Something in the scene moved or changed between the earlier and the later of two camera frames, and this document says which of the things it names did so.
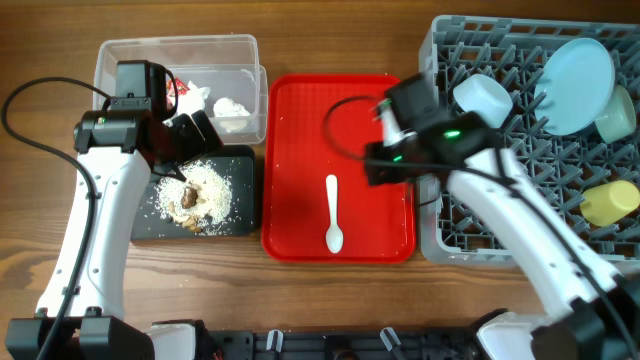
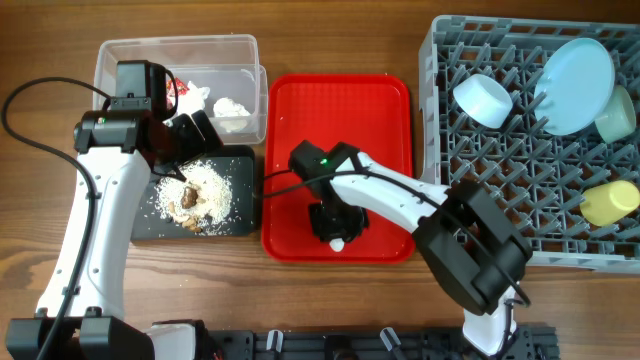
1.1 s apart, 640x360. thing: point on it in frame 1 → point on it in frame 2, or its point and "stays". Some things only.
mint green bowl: x=620 y=120 stays
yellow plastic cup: x=606 y=205 stays
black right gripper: x=382 y=163 → x=337 y=223
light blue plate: x=574 y=85 stays
